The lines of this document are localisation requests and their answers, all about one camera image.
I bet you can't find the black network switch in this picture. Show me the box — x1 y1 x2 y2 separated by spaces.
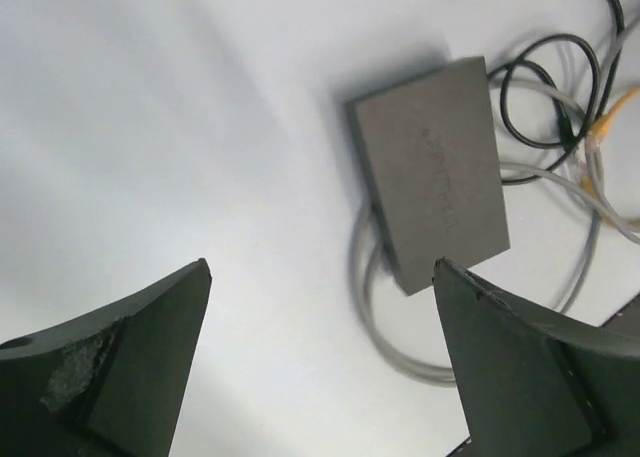
345 56 510 295

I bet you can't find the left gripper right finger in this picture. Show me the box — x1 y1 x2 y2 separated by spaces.
433 259 639 456

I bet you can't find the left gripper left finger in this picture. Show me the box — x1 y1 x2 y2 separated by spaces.
1 259 212 456

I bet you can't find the black ethernet cable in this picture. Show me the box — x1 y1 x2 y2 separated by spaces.
487 0 626 186

